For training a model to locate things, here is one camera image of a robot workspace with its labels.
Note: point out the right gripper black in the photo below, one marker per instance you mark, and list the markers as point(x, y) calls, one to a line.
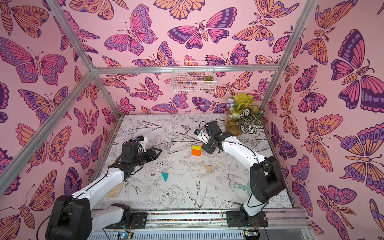
point(210, 144)

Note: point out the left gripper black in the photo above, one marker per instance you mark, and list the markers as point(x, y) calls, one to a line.
point(152, 156)

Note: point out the yellow block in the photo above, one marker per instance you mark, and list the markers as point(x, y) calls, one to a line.
point(197, 148)

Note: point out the orange small block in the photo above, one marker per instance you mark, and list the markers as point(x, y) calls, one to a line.
point(195, 152)

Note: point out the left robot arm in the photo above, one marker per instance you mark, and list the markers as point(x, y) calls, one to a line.
point(73, 216)

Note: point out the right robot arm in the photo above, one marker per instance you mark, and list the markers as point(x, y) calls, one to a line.
point(266, 177)

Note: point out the natural wood triangle block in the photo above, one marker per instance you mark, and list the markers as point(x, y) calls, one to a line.
point(208, 168)

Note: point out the teal triangle block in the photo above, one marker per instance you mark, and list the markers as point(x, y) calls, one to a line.
point(165, 176)

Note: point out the amber glass vase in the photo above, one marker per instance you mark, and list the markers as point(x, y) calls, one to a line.
point(231, 125)

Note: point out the artificial plant bouquet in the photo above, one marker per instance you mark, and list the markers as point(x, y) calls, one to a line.
point(246, 113)

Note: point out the small succulent in basket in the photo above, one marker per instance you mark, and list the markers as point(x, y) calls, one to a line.
point(208, 78)

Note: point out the green circuit board right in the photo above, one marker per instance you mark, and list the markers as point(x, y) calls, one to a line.
point(252, 235)

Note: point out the green circuit board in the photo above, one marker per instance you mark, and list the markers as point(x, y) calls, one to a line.
point(124, 236)
point(252, 235)

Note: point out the green circuit board left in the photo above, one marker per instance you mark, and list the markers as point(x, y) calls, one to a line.
point(124, 236)

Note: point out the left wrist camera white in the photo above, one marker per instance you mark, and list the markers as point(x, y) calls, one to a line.
point(142, 141)

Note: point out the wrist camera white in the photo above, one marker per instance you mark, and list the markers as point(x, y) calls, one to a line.
point(198, 133)
point(142, 141)

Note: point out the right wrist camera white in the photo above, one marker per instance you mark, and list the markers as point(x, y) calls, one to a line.
point(198, 133)

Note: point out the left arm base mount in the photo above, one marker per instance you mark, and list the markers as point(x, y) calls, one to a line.
point(135, 220)

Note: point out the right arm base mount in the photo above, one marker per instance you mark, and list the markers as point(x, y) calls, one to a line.
point(238, 219)

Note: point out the white wire basket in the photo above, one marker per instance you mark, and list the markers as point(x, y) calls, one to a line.
point(193, 82)

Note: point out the aluminium frame back bar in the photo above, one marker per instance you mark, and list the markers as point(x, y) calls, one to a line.
point(204, 68)

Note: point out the aluminium frame left post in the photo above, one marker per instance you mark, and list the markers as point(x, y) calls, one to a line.
point(72, 33)

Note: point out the aluminium frame post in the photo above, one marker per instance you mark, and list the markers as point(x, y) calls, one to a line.
point(72, 33)
point(278, 70)

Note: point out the aluminium front rail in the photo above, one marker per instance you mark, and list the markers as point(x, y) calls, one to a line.
point(216, 219)

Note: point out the aluminium frame left diagonal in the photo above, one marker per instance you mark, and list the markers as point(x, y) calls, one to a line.
point(24, 155)

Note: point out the aluminium frame right post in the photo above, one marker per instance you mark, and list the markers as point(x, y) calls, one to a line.
point(278, 70)

